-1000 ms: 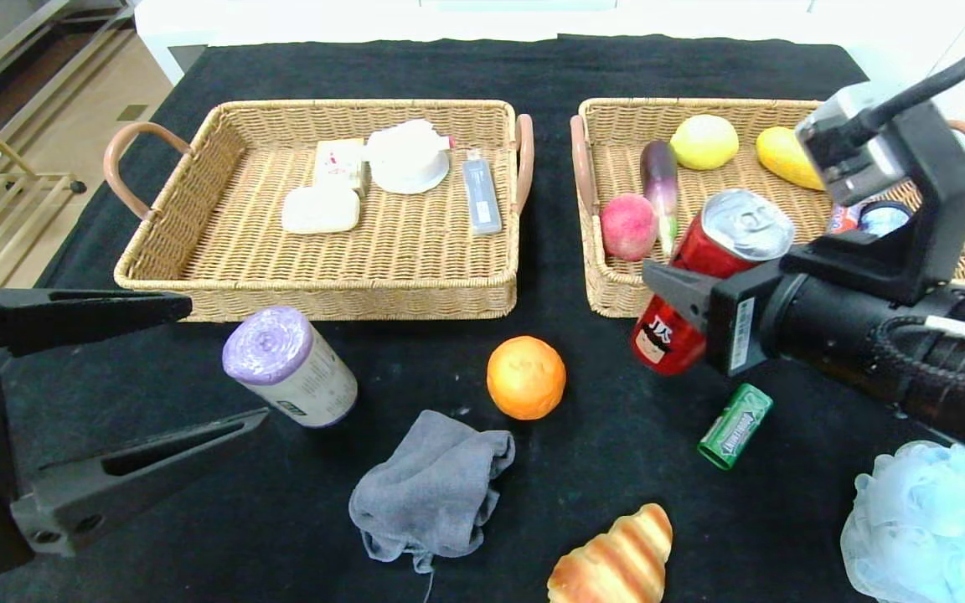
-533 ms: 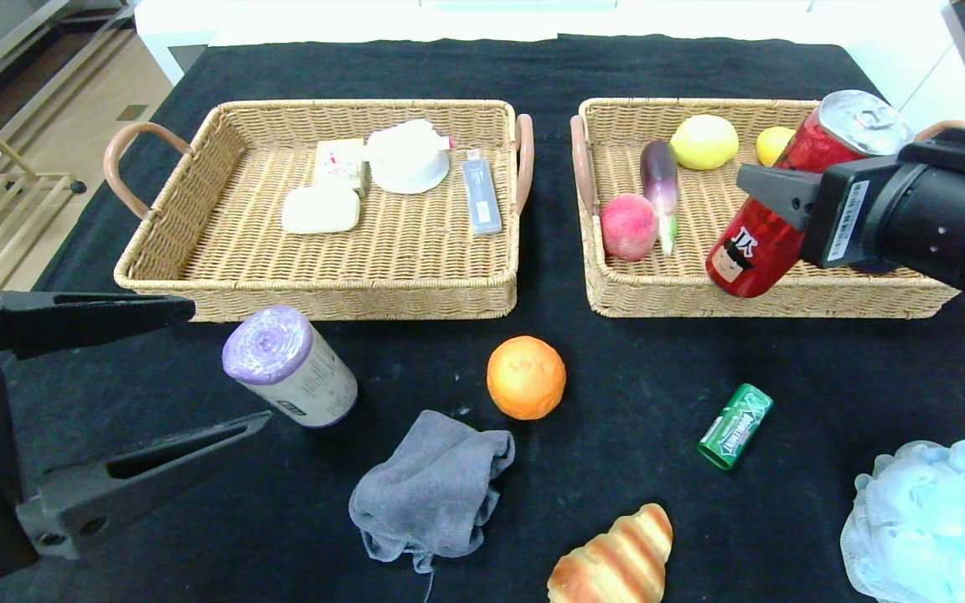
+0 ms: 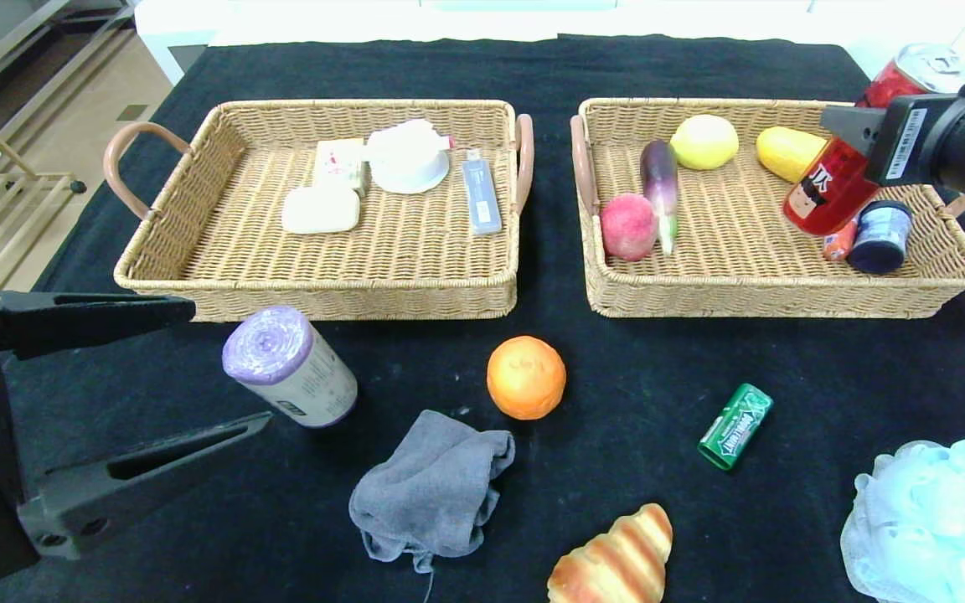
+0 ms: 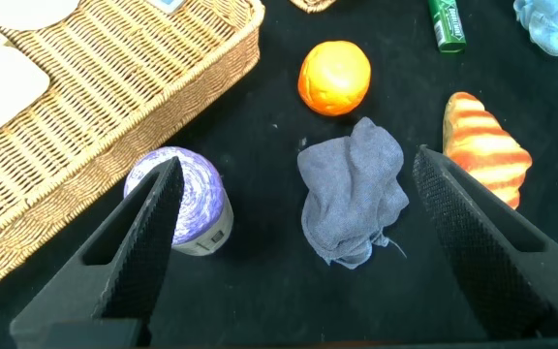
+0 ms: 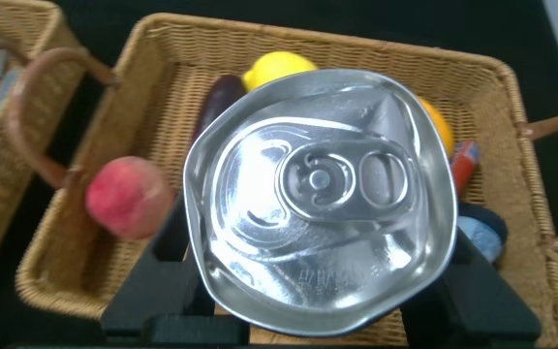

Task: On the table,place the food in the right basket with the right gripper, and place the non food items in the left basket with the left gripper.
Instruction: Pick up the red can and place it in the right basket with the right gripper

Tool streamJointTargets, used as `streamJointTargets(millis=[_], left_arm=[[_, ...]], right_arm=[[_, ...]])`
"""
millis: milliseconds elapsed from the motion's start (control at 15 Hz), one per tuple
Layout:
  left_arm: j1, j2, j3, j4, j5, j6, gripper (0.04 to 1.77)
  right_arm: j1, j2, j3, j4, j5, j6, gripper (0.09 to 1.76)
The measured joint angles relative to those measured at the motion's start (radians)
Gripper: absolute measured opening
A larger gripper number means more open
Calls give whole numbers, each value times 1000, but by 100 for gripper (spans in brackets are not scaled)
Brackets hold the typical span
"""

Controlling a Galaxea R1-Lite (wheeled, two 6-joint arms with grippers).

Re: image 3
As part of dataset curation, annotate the white round bowl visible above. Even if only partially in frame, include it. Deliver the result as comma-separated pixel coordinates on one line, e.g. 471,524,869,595
363,119,457,196

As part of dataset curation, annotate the purple trash bag roll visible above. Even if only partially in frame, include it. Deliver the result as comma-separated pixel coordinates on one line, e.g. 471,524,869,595
223,306,359,429

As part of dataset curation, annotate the grey rectangular stick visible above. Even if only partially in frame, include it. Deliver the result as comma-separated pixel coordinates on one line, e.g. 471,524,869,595
462,149,504,236

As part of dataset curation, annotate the light blue bath sponge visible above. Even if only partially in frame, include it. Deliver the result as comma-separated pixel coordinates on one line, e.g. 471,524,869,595
839,438,965,603

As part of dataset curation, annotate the dark blue jar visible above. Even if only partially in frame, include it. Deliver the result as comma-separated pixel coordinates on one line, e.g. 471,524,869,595
847,200,913,276

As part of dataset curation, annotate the purple eggplant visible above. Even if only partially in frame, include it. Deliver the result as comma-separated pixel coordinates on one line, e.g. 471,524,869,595
640,141,680,256

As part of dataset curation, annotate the red soda can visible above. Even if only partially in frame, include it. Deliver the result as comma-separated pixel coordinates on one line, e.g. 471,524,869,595
783,44,965,237

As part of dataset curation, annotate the white soap bar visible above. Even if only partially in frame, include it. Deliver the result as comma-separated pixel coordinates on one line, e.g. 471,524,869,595
281,186,361,235

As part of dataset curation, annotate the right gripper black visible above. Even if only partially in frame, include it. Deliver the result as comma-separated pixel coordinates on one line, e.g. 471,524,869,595
819,92,965,218

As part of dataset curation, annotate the wicker basket holding food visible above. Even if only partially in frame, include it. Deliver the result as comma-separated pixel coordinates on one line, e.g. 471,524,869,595
570,97,965,320

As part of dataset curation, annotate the grey cloth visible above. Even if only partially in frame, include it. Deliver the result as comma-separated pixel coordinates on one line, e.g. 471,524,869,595
349,410,517,575

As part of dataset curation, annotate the yellow lemon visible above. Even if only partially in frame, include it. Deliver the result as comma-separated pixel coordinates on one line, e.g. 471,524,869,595
670,115,740,172

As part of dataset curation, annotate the green gum box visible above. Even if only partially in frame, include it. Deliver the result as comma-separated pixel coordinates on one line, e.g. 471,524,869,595
697,384,774,472

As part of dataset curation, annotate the wicker basket holding toiletries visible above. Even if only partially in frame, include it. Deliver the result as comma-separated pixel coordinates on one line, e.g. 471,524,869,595
104,100,536,322

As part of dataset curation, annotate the orange sausage snack tube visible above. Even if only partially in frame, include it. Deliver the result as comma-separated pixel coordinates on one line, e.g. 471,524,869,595
823,216,861,262

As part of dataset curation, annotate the pink peach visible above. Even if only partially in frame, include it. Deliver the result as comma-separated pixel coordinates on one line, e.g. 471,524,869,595
600,193,659,262

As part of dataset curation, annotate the black table cloth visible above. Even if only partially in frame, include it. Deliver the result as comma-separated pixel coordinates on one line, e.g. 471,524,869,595
0,35,965,603

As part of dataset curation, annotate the small pale printed box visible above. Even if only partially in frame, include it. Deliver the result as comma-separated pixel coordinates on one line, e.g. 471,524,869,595
314,139,369,198

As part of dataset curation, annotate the yellow oblong mango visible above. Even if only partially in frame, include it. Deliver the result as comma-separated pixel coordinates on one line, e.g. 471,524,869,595
756,126,828,184

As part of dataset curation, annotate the orange fruit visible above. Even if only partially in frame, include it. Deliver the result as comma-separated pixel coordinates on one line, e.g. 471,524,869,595
487,336,568,421

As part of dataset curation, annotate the croissant bread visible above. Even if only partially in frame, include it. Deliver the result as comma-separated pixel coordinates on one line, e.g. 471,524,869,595
547,502,674,603

